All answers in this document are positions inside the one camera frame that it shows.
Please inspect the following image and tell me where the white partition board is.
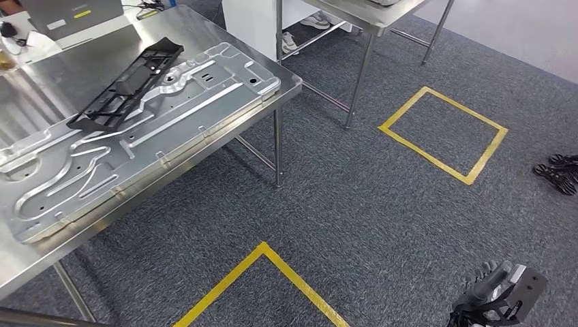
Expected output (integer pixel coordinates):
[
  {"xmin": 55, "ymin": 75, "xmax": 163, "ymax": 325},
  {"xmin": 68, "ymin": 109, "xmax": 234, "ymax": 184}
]
[{"xmin": 221, "ymin": 0, "xmax": 353, "ymax": 59}]

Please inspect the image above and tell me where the black robot foot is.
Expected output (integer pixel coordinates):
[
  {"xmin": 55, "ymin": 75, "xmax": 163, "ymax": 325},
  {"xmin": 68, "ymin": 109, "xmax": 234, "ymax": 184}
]
[
  {"xmin": 532, "ymin": 163, "xmax": 578, "ymax": 196},
  {"xmin": 548, "ymin": 154, "xmax": 578, "ymax": 168}
]

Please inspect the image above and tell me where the white sneaker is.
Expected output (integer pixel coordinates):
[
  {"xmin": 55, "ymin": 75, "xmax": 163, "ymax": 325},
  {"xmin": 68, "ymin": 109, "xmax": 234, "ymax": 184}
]
[
  {"xmin": 300, "ymin": 11, "xmax": 331, "ymax": 30},
  {"xmin": 282, "ymin": 31, "xmax": 300, "ymax": 55}
]

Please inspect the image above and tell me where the black plastic frame part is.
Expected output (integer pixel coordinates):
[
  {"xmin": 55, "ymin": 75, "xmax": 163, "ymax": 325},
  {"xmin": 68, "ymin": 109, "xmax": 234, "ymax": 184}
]
[{"xmin": 66, "ymin": 37, "xmax": 185, "ymax": 133}]

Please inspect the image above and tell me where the yellow floor tape square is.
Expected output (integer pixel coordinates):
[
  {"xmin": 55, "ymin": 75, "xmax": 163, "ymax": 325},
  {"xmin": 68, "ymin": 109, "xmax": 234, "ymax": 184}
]
[
  {"xmin": 378, "ymin": 85, "xmax": 509, "ymax": 186},
  {"xmin": 173, "ymin": 241, "xmax": 351, "ymax": 327}
]

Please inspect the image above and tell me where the grey laptop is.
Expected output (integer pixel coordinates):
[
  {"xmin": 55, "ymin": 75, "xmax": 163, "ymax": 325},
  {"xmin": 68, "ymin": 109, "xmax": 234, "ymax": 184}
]
[{"xmin": 20, "ymin": 0, "xmax": 125, "ymax": 42}]

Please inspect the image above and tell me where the stainless steel table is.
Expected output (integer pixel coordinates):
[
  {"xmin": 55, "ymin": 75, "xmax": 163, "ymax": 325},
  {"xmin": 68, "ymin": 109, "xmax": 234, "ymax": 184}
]
[{"xmin": 273, "ymin": 0, "xmax": 456, "ymax": 131}]

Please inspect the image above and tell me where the white tissue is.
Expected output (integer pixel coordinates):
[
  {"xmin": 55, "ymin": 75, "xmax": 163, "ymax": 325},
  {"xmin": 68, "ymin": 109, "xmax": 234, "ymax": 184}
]
[{"xmin": 25, "ymin": 30, "xmax": 62, "ymax": 54}]

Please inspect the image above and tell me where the black adapter cable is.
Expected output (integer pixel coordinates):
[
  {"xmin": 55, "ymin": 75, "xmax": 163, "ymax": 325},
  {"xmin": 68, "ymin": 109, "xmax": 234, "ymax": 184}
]
[{"xmin": 123, "ymin": 0, "xmax": 166, "ymax": 12}]

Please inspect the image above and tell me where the stainless steel workbench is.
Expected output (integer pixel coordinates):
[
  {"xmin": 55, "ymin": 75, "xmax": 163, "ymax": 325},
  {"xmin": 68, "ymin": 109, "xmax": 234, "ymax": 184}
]
[{"xmin": 0, "ymin": 4, "xmax": 303, "ymax": 327}]

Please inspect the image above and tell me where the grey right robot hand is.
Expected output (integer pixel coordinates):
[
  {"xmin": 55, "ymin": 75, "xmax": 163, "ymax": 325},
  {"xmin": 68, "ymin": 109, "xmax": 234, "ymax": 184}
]
[{"xmin": 453, "ymin": 259, "xmax": 516, "ymax": 309}]

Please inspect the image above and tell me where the white desk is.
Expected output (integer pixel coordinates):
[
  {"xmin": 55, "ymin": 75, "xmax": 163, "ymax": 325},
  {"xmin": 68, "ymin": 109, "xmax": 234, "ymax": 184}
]
[{"xmin": 0, "ymin": 0, "xmax": 179, "ymax": 64}]

